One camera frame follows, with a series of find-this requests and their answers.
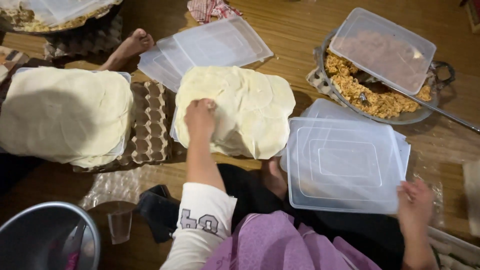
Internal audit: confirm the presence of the dark cardboard egg tray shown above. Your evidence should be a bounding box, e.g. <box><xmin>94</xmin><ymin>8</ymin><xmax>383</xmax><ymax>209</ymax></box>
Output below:
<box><xmin>43</xmin><ymin>15</ymin><xmax>124</xmax><ymax>61</ymax></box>

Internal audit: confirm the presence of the silver metal bowl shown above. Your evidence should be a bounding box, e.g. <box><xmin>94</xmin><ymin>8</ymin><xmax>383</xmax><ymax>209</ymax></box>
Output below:
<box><xmin>0</xmin><ymin>201</ymin><xmax>101</xmax><ymax>270</ymax></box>

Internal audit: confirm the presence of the patterned cloth under pan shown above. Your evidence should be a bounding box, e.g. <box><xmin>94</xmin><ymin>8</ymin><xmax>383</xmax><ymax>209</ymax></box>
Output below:
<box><xmin>305</xmin><ymin>67</ymin><xmax>340</xmax><ymax>103</ymax></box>

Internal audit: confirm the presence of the white tray with rolls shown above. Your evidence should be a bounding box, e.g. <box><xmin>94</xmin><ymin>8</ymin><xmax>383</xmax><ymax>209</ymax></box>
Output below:
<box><xmin>427</xmin><ymin>226</ymin><xmax>480</xmax><ymax>270</ymax></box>

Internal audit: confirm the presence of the black cloth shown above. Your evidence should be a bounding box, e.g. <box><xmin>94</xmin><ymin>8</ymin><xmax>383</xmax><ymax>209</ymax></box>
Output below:
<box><xmin>136</xmin><ymin>184</ymin><xmax>181</xmax><ymax>244</ymax></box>

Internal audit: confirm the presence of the brown cardboard egg tray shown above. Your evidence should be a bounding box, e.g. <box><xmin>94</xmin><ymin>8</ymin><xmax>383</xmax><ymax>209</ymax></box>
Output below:
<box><xmin>72</xmin><ymin>80</ymin><xmax>173</xmax><ymax>173</ymax></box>

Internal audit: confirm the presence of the clear plastic cup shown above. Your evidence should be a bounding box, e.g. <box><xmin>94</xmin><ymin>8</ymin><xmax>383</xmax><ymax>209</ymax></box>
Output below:
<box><xmin>107</xmin><ymin>209</ymin><xmax>133</xmax><ymax>245</ymax></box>

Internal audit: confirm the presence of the long metal spoon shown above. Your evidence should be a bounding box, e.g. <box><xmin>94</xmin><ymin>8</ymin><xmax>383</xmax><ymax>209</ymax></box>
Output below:
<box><xmin>358</xmin><ymin>80</ymin><xmax>480</xmax><ymax>134</ymax></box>

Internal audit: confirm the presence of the stack of round dough sheets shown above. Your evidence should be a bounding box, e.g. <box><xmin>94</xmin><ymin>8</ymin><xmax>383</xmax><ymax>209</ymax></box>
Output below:
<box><xmin>0</xmin><ymin>67</ymin><xmax>135</xmax><ymax>169</ymax></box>
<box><xmin>174</xmin><ymin>66</ymin><xmax>296</xmax><ymax>160</ymax></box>

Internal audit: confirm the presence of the clear plastic food container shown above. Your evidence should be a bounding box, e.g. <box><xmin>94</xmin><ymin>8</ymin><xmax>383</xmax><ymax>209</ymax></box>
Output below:
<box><xmin>286</xmin><ymin>116</ymin><xmax>407</xmax><ymax>215</ymax></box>
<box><xmin>329</xmin><ymin>7</ymin><xmax>437</xmax><ymax>96</ymax></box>

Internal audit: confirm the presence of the clear plastic container lid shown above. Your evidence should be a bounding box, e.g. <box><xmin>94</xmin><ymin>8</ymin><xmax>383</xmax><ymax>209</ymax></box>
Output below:
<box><xmin>156</xmin><ymin>16</ymin><xmax>275</xmax><ymax>72</ymax></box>
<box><xmin>279</xmin><ymin>98</ymin><xmax>412</xmax><ymax>177</ymax></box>
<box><xmin>137</xmin><ymin>46</ymin><xmax>188</xmax><ymax>93</ymax></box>

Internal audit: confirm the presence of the person's left hand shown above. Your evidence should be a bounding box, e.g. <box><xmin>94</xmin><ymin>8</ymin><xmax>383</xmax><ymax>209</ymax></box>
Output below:
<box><xmin>184</xmin><ymin>98</ymin><xmax>218</xmax><ymax>141</ymax></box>

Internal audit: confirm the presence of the patterned fabric mat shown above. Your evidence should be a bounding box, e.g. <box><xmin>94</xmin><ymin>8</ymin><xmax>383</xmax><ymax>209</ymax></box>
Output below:
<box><xmin>0</xmin><ymin>46</ymin><xmax>30</xmax><ymax>84</ymax></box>

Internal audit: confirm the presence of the shredded orange filling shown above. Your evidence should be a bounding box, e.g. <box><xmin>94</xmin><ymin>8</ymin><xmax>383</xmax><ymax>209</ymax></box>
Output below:
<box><xmin>324</xmin><ymin>48</ymin><xmax>433</xmax><ymax>119</ymax></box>

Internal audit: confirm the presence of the clear bubble wrap sheet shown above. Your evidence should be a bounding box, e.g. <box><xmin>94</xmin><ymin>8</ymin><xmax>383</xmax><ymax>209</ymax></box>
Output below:
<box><xmin>78</xmin><ymin>164</ymin><xmax>181</xmax><ymax>211</ymax></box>

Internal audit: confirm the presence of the red checked cloth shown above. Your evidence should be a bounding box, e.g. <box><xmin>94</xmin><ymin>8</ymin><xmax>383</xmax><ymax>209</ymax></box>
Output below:
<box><xmin>187</xmin><ymin>0</ymin><xmax>243</xmax><ymax>25</ymax></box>

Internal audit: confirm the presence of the person's right hand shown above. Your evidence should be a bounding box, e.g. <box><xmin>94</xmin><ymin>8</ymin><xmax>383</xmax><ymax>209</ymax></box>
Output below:
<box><xmin>397</xmin><ymin>179</ymin><xmax>435</xmax><ymax>228</ymax></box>

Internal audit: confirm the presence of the round tray with plastic lids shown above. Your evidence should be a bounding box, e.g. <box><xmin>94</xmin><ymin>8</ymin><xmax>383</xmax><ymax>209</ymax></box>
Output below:
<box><xmin>0</xmin><ymin>0</ymin><xmax>124</xmax><ymax>35</ymax></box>

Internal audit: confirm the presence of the round metal pan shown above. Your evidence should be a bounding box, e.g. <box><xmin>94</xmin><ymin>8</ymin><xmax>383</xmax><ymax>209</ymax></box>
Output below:
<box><xmin>318</xmin><ymin>29</ymin><xmax>457</xmax><ymax>125</ymax></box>

